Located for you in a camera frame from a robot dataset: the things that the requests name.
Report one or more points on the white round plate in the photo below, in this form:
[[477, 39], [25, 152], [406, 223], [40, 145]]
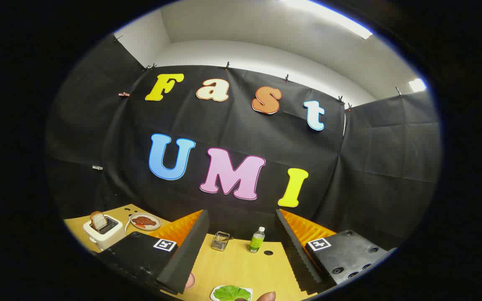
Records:
[[157, 224]]

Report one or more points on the red meat piece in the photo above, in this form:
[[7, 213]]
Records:
[[144, 220]]

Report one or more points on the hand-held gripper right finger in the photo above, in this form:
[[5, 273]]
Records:
[[299, 259]]

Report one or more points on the small ceiling light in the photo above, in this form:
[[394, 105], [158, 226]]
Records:
[[417, 85]]

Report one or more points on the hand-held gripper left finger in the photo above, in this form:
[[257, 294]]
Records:
[[186, 255]]

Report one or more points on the white square plate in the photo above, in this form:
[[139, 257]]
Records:
[[213, 295]]

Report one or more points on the pink round plate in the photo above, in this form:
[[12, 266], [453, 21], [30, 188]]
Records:
[[189, 281]]

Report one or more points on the green lettuce leaf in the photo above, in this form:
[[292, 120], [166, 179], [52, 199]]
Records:
[[230, 292]]

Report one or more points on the plain bread slice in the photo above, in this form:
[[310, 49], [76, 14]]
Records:
[[98, 220]]

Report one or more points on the long ceiling light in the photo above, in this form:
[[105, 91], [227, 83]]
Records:
[[341, 21]]

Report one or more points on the green label drink bottle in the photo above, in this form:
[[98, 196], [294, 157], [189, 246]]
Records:
[[256, 241]]

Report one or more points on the black backdrop cloth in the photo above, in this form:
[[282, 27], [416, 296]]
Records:
[[232, 125]]

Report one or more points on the white toaster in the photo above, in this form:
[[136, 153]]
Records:
[[107, 239]]

